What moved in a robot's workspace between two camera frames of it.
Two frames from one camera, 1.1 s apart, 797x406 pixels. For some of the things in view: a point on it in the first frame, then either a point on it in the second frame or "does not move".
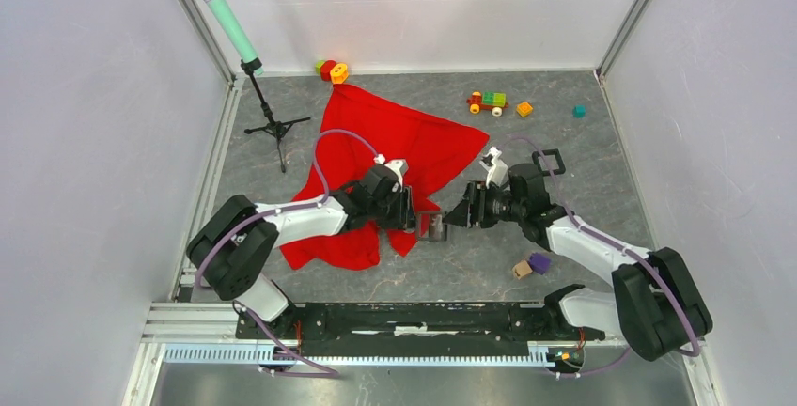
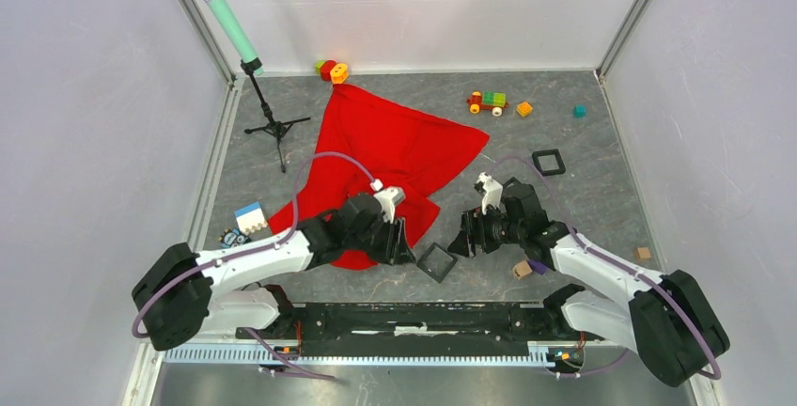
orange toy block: [338, 73] does not move
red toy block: [325, 70] does not move
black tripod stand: [276, 128] does not move
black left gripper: [404, 217] → [395, 250]
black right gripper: [473, 210] → [473, 231]
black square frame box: [418, 224] → [437, 262]
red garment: [359, 125] does not move
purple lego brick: [539, 262] does not move
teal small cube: [580, 111] does not move
